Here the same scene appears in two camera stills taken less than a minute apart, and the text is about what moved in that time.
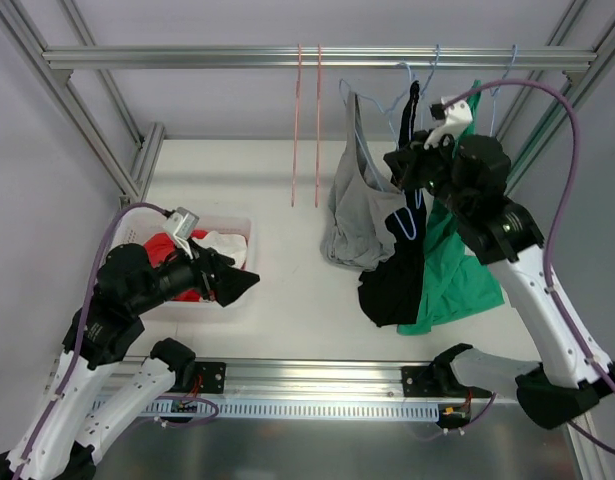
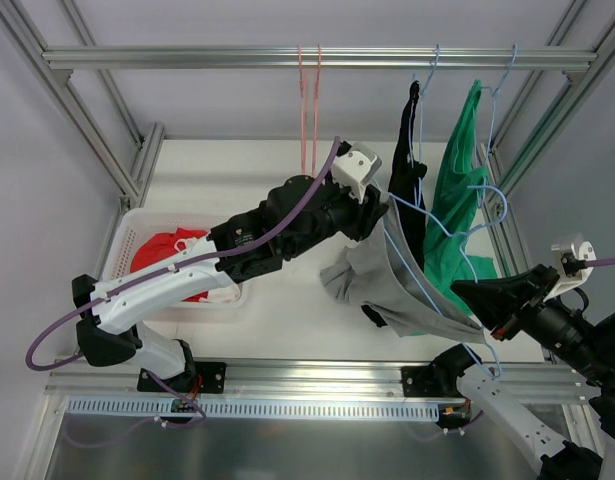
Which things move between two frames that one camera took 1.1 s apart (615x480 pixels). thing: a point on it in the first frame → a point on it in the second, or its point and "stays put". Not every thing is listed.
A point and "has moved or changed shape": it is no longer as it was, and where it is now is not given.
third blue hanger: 495,94 stays put
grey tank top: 363,209 has moved or changed shape
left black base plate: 210,377 stays put
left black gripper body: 210,279 → 366,215
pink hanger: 296,124 → 305,104
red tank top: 160,248 stays put
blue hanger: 394,106 → 463,249
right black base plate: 419,381 stays put
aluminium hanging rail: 365,57 stays put
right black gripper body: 413,163 → 515,310
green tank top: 453,281 stays put
